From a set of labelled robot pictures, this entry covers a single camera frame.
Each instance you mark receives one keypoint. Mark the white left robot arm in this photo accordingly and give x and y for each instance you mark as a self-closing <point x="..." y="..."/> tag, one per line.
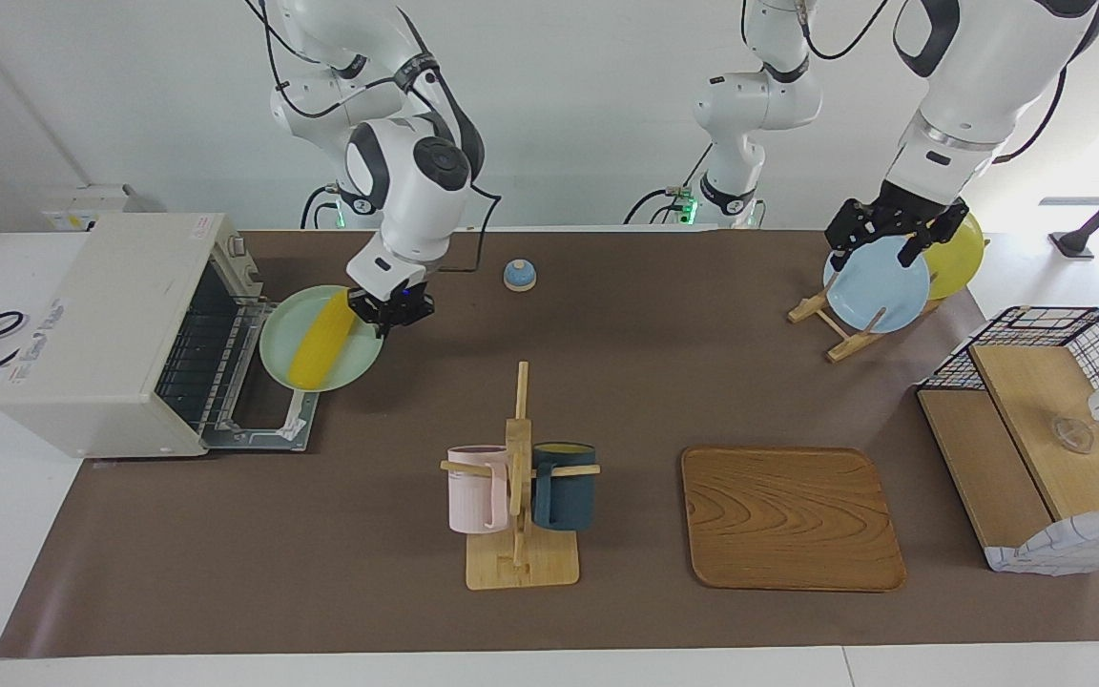
<point x="979" y="76"/>

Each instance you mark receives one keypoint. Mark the white power box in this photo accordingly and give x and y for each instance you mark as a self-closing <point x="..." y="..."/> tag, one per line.
<point x="92" y="202"/>

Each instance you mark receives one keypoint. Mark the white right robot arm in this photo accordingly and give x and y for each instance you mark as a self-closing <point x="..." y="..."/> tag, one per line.
<point x="406" y="191"/>

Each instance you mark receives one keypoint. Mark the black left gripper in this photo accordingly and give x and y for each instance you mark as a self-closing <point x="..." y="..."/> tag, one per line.
<point x="902" y="218"/>

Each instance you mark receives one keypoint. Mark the pale green round plate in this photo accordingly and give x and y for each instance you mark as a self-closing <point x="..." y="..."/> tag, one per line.
<point x="359" y="363"/>

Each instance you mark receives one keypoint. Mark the yellow corn cob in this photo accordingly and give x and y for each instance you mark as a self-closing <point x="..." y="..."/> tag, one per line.
<point x="321" y="339"/>

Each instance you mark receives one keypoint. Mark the wooden mug tree stand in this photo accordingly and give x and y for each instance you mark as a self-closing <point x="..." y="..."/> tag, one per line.
<point x="521" y="568"/>

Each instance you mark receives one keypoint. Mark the pink mug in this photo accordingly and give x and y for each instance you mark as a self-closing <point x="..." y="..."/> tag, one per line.
<point x="468" y="496"/>

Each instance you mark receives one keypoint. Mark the small blue call bell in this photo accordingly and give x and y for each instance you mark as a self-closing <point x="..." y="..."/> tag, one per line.
<point x="520" y="277"/>

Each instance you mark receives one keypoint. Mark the brown wooden serving tray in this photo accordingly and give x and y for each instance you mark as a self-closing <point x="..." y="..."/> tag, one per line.
<point x="788" y="520"/>

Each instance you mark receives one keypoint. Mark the small clear glass item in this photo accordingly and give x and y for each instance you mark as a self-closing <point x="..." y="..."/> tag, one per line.
<point x="1072" y="437"/>

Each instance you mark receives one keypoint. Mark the dark teal mug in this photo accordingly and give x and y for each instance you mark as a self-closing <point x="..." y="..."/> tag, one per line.
<point x="569" y="501"/>

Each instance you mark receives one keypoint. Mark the white checked cloth liner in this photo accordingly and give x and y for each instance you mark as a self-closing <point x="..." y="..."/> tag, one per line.
<point x="1065" y="549"/>

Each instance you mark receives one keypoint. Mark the two-tier wooden shelf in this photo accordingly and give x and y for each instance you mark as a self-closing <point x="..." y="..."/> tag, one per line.
<point x="1017" y="382"/>

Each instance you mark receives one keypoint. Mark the wooden plate rack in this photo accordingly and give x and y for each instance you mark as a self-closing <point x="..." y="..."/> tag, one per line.
<point x="807" y="309"/>

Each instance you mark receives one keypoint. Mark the cream toaster oven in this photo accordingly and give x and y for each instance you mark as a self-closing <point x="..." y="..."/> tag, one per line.
<point x="101" y="315"/>

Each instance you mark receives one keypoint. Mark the brown table mat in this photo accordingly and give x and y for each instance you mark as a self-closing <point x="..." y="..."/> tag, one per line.
<point x="702" y="382"/>

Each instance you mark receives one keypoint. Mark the yellow round plate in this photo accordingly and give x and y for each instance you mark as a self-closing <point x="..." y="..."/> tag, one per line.
<point x="960" y="262"/>

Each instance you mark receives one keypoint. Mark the light blue round plate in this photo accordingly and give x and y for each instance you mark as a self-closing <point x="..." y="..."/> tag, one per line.
<point x="879" y="286"/>

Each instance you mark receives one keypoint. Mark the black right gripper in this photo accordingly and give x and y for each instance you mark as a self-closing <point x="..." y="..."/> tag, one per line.
<point x="406" y="305"/>

